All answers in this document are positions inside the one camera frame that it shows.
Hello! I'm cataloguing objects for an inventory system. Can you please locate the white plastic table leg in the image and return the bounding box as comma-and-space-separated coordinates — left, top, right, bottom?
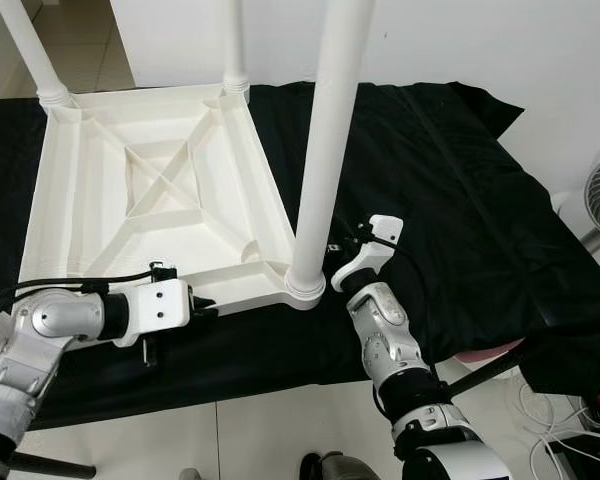
283, 0, 377, 301
0, 0, 73, 106
223, 0, 252, 96

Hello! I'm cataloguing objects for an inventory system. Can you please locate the white plastic table top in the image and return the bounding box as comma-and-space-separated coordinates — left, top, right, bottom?
18, 82, 328, 313

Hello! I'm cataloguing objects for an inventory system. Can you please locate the black cloth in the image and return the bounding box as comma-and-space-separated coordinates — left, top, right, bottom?
0, 80, 600, 431

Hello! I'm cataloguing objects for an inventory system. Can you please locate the pink cushion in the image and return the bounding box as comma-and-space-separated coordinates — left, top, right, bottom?
455, 340, 526, 363

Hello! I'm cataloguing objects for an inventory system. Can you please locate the black metal table leg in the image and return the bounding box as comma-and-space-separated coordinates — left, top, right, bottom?
10, 452, 96, 479
442, 345, 531, 399

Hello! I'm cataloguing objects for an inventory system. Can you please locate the black floor tray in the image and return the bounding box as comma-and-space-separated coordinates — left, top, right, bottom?
555, 432, 600, 480

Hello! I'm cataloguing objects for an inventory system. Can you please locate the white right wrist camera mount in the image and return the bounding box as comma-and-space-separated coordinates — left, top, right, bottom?
330, 215, 404, 293

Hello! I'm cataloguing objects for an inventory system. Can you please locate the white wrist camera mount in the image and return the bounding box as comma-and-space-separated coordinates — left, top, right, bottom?
330, 215, 404, 293
128, 278, 193, 336

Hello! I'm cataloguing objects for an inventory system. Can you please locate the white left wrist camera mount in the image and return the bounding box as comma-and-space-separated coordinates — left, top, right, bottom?
128, 278, 193, 336

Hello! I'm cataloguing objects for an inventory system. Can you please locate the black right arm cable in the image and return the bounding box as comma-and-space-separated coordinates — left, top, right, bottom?
355, 232, 426, 301

